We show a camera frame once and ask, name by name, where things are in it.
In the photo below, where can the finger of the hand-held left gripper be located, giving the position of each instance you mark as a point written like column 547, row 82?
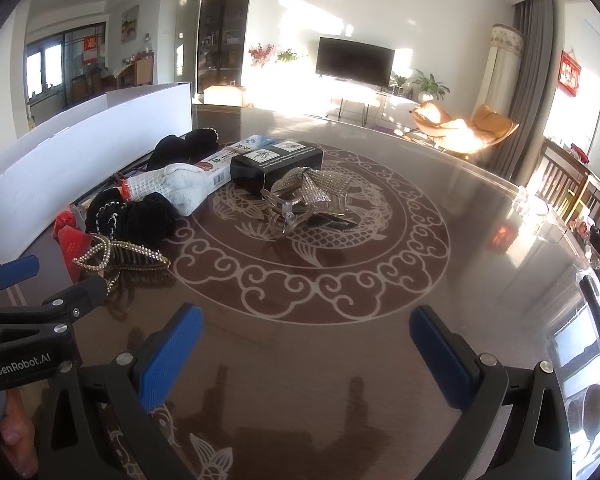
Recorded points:
column 15, row 269
column 80, row 297

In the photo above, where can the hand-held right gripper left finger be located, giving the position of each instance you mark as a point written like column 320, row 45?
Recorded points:
column 172, row 350

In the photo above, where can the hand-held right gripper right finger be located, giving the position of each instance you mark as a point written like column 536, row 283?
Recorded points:
column 442, row 355

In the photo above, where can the red packet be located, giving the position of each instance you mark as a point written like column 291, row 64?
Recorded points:
column 67, row 242

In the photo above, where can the pearl hair claw clip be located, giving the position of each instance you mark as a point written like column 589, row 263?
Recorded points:
column 130, row 255

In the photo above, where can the white panel board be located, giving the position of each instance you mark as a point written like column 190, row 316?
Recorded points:
column 80, row 145

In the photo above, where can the white knitted glove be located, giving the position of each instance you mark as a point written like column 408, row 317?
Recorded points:
column 180, row 187

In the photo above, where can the black velvet hair accessory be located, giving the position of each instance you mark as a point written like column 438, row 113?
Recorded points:
column 190, row 144

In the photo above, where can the black printed box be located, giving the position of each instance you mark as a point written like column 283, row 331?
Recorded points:
column 260, row 175

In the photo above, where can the blue and white long box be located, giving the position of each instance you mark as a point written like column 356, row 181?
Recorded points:
column 254, row 142

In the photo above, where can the brown patterned desktop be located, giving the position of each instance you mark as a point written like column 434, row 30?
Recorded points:
column 300, row 340

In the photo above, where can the person's left hand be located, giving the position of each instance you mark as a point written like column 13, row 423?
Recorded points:
column 16, row 430

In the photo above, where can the clear plastic holder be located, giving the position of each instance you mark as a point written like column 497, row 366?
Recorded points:
column 540, row 215

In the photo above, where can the white box with red label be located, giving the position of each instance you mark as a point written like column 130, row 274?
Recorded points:
column 220, row 167

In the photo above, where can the glass balcony door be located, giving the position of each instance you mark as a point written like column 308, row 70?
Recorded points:
column 50, row 70

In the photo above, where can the slatted wooden chair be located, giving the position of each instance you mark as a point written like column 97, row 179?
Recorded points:
column 555, row 175

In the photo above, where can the wooden dining table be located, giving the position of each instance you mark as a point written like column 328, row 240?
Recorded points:
column 125, row 76

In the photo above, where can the red window poster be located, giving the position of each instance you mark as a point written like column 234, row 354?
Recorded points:
column 91, row 49

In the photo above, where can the orange lounge chair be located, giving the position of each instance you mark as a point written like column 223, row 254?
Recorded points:
column 495, row 125

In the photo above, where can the brown cardboard box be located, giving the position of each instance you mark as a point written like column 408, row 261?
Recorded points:
column 222, row 96

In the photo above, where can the white television stand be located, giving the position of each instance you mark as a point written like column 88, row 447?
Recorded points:
column 405, row 99

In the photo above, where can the glass jar with lid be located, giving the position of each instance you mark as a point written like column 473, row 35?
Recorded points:
column 146, row 42

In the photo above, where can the green potted plant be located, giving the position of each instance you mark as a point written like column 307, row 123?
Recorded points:
column 430, row 85

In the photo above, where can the framed painting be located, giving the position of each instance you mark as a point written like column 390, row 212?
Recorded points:
column 130, row 24

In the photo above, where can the small potted plant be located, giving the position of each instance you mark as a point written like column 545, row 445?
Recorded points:
column 399, row 82

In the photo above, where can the grey curtain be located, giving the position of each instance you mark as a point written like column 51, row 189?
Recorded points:
column 532, row 85

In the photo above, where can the covered standing air conditioner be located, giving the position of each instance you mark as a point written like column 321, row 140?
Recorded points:
column 500, row 70

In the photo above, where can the dark display cabinet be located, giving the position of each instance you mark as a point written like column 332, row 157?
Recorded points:
column 220, row 35

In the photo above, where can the red flower arrangement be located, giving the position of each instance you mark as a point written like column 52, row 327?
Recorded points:
column 261, row 55

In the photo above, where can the black flat television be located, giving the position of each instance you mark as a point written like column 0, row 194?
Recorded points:
column 355, row 60

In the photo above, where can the small green trailing plant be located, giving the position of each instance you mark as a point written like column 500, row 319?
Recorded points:
column 287, row 56

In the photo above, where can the red wall hanging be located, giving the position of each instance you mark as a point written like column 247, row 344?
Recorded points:
column 569, row 72

